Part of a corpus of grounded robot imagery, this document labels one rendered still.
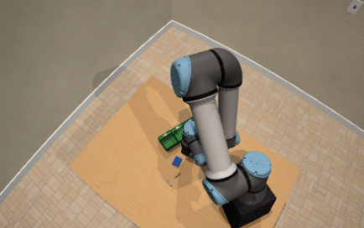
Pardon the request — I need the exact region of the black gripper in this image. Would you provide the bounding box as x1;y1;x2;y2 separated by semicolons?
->
181;139;193;158

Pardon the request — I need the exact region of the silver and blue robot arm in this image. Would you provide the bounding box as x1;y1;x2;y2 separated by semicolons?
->
170;48;272;206

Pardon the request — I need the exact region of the green three-compartment bin rack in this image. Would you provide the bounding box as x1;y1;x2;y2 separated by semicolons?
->
158;117;194;152

